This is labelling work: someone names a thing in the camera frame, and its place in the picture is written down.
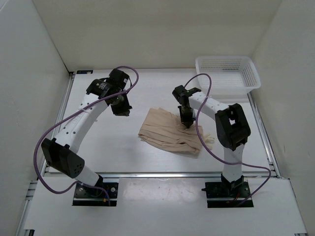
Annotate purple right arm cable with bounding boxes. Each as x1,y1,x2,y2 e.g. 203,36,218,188
183,73,273,207

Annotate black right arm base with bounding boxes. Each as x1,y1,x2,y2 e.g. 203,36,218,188
201,174,253,208

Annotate aluminium table edge rail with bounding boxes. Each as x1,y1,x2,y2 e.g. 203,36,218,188
43,171,268,178

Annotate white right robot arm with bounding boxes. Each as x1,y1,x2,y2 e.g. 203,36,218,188
172,86,251,197

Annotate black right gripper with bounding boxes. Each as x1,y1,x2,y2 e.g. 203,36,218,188
178,106,197,128

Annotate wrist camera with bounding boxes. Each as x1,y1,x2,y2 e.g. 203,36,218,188
106,69,130,91
172,85,201,106

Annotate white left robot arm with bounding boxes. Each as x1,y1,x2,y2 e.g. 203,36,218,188
41,70,132,197

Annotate white plastic basket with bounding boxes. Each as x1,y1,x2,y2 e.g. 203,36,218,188
195,56,261,97

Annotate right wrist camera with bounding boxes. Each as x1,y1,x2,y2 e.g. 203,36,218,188
172,85,201,106

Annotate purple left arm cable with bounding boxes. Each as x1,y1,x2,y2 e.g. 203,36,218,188
33,65,141,204

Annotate aluminium left side rail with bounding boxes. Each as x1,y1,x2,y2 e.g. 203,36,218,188
32,71,76,195

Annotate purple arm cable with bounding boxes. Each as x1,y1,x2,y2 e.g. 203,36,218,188
183,73,273,207
33,65,141,204

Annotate beige trousers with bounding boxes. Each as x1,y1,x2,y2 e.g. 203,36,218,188
138,108,215,154

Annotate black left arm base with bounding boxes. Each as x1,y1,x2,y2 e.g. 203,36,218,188
72,180,119,207

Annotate aluminium right side rail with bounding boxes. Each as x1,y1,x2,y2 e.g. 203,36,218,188
247,92,282,178

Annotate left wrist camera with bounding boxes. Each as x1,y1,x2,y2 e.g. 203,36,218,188
106,69,130,91

